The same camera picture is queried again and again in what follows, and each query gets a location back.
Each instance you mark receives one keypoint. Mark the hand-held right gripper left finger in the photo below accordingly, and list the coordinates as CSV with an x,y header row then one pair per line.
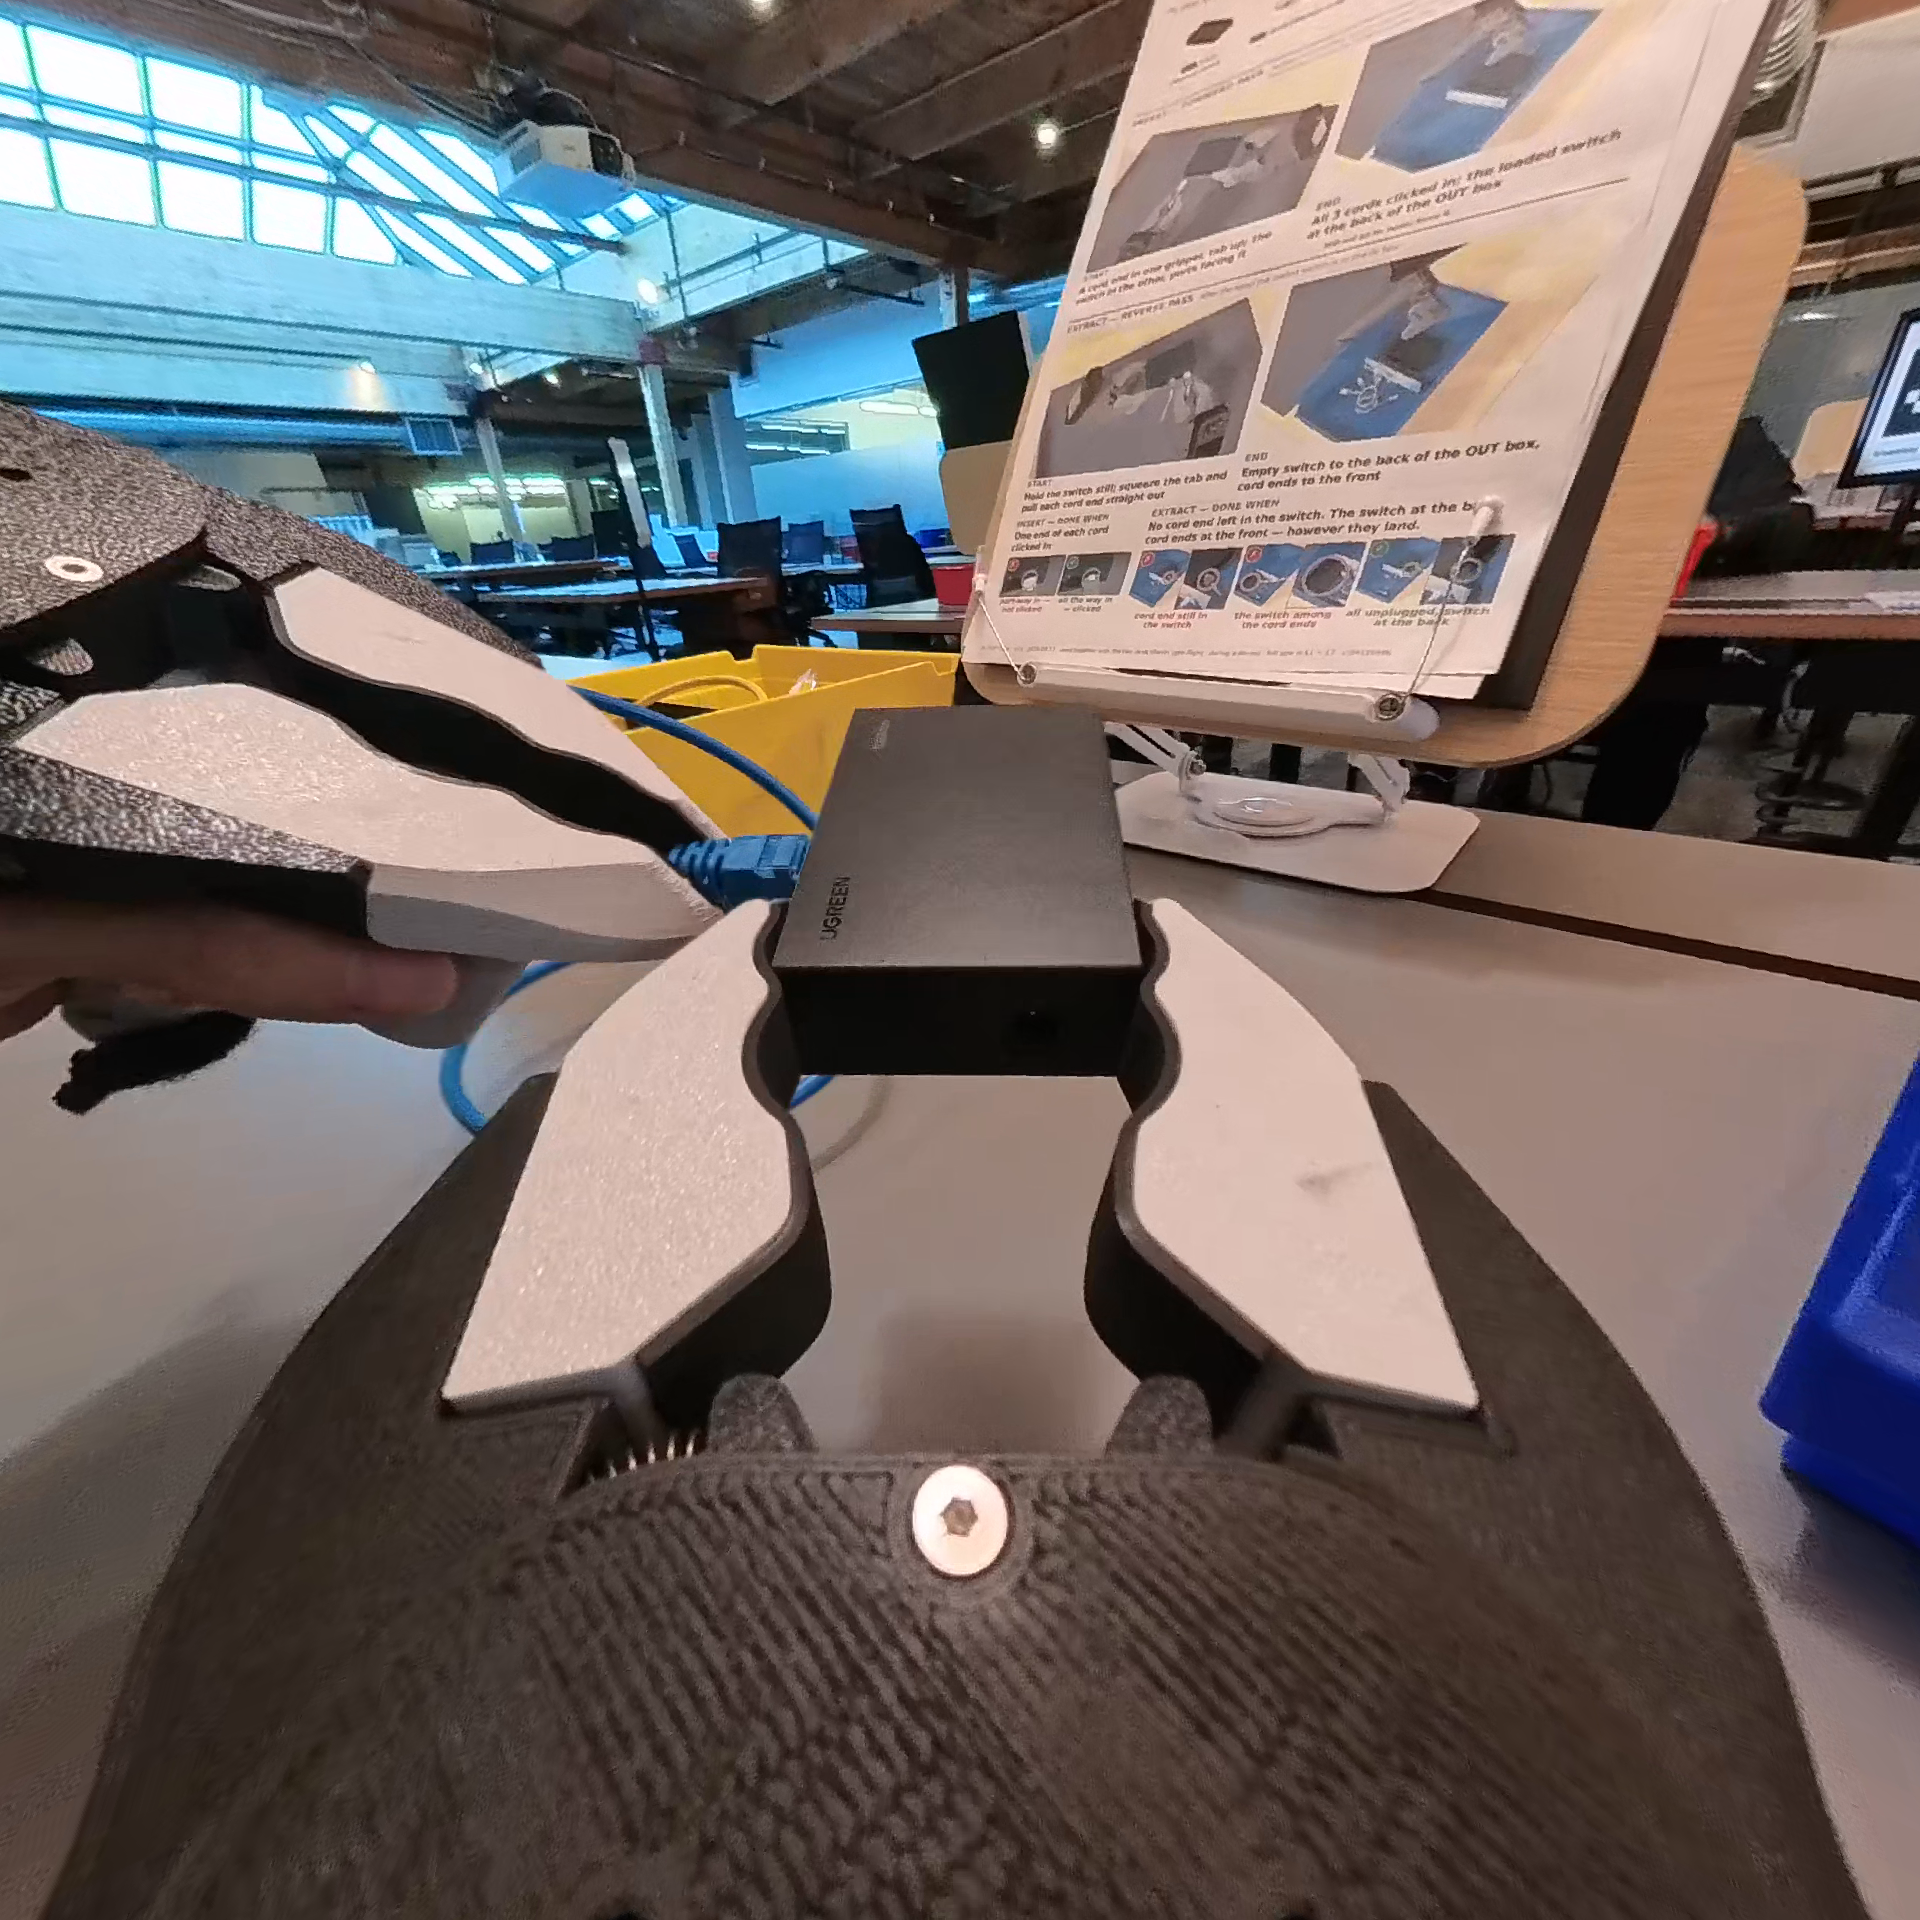
x,y
629,1172

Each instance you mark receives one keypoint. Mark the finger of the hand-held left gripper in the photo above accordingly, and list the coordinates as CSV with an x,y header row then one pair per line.
x,y
374,811
451,662

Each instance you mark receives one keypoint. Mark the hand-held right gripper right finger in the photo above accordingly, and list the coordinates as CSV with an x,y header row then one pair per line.
x,y
1289,1186

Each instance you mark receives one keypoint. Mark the yellow plastic bin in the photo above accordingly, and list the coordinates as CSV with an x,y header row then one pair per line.
x,y
780,750

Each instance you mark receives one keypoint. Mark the black network switch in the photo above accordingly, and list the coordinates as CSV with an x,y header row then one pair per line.
x,y
961,885

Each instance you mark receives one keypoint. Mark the person's left hand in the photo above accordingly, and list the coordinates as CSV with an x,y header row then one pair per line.
x,y
225,984

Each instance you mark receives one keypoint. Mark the long wooden office table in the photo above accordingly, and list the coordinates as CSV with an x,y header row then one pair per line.
x,y
598,592

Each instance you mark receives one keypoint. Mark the black office chair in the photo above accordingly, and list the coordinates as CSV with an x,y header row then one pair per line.
x,y
749,557
886,548

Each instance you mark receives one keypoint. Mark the ceiling projector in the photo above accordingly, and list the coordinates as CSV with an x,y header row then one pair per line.
x,y
562,165

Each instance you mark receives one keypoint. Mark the blue plastic bin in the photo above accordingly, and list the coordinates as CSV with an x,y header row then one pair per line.
x,y
1861,1319

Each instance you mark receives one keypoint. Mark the black display panel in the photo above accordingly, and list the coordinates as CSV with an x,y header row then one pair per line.
x,y
974,382

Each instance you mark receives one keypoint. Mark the wooden document stand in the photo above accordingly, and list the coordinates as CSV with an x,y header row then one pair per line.
x,y
1681,495

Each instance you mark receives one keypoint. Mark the printed instruction sheet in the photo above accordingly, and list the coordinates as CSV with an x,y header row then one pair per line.
x,y
1320,375

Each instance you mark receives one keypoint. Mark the computer monitor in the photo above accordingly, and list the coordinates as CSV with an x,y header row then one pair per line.
x,y
1891,398

